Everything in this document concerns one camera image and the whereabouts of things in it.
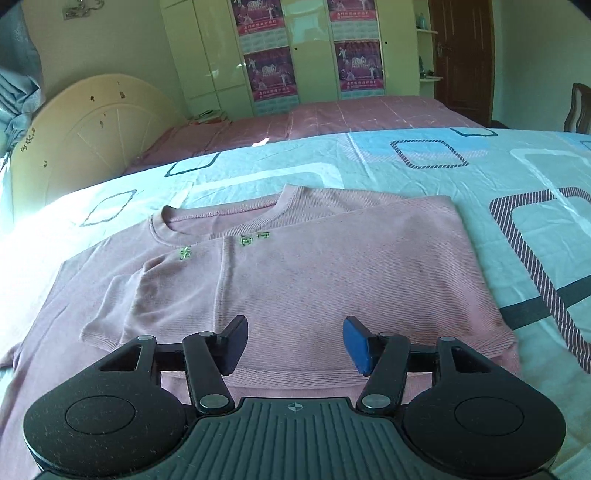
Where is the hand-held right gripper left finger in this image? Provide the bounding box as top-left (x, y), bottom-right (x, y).
top-left (85, 315), bottom-right (250, 415)

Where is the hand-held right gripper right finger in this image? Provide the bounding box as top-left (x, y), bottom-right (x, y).
top-left (342, 316), bottom-right (503, 415)

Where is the pink ribbed shirt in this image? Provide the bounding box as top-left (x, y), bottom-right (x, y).
top-left (0, 184), bottom-right (522, 444)

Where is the light blue patterned bed sheet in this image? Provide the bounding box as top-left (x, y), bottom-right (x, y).
top-left (0, 127), bottom-right (591, 480)

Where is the pink checked bed cover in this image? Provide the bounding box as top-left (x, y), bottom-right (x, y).
top-left (121, 95), bottom-right (488, 176)

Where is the stack of books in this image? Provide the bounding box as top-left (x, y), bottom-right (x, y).
top-left (187, 108), bottom-right (230, 125)

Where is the cream round headboard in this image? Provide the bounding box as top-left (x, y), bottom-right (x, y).
top-left (9, 73), bottom-right (188, 217)

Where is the pale green wardrobe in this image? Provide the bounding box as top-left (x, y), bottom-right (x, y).
top-left (159, 0), bottom-right (422, 118)

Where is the dark brown wooden door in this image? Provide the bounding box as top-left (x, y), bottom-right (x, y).
top-left (427, 0), bottom-right (496, 126)

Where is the dark wooden chair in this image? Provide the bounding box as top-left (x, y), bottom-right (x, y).
top-left (564, 83), bottom-right (591, 136)

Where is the light blue curtain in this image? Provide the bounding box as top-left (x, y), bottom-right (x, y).
top-left (0, 9), bottom-right (45, 158)

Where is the purple wall poster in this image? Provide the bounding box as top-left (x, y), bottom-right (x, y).
top-left (243, 46), bottom-right (298, 116)
top-left (334, 39), bottom-right (387, 99)
top-left (231, 0), bottom-right (289, 51)
top-left (327, 0), bottom-right (380, 42)

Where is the metal wall ornament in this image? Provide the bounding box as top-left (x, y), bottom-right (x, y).
top-left (62, 0), bottom-right (109, 21)

